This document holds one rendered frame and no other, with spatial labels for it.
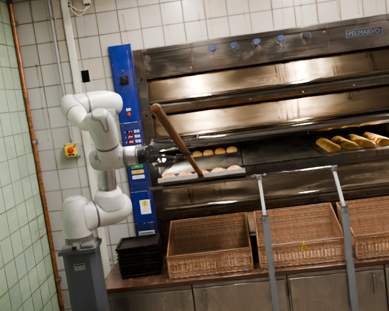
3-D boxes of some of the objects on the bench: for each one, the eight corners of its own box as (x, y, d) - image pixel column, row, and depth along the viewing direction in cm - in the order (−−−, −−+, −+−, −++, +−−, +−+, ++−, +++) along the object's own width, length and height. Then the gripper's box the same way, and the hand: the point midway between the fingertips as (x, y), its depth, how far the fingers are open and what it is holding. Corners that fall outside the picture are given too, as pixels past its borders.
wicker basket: (256, 247, 383) (252, 210, 380) (334, 239, 378) (331, 201, 374) (259, 270, 335) (254, 228, 332) (349, 261, 330) (344, 218, 326)
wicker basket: (175, 256, 387) (169, 219, 384) (250, 247, 383) (246, 211, 380) (168, 280, 339) (162, 239, 336) (255, 270, 335) (250, 228, 332)
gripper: (138, 139, 235) (190, 132, 233) (141, 174, 233) (194, 168, 231) (134, 136, 228) (189, 129, 226) (138, 172, 225) (192, 166, 224)
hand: (183, 150), depth 229 cm, fingers closed on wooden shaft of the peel, 3 cm apart
